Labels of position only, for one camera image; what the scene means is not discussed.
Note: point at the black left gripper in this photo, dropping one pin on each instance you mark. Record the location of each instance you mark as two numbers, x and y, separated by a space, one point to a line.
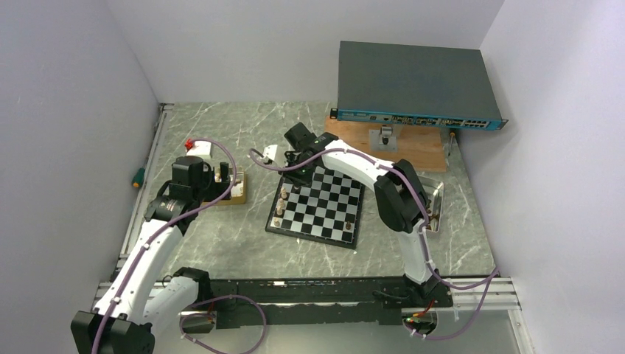
219 187

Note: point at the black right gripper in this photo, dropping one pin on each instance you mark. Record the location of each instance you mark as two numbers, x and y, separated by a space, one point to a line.
298 181

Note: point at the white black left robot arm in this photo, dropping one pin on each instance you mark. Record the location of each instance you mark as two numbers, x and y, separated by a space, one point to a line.
127 318

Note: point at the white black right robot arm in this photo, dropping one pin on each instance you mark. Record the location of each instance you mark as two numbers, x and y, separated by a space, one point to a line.
399 194

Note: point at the wooden board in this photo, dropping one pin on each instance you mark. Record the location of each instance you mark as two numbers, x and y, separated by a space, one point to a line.
421 146

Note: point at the black and white chessboard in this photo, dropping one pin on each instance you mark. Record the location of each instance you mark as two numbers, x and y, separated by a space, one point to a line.
318 212

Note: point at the green orange screwdriver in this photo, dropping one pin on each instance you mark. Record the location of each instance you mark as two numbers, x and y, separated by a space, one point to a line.
138 178

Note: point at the pink plastic tray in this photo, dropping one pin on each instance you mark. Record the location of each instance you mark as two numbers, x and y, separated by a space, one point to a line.
434 190

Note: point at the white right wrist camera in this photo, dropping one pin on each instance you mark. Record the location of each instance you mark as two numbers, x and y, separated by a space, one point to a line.
269 154

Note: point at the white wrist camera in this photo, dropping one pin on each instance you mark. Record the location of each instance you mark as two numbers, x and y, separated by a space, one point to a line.
199 148
269 154

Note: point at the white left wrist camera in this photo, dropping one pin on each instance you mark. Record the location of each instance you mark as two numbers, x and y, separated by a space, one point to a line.
199 148

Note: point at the metal bracket with knob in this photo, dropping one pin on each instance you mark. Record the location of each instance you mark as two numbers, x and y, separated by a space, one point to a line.
383 139

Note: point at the blue grey network switch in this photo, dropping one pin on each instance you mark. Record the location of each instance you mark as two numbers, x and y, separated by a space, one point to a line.
426 86

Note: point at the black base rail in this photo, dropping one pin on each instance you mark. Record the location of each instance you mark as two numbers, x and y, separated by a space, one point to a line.
313 301

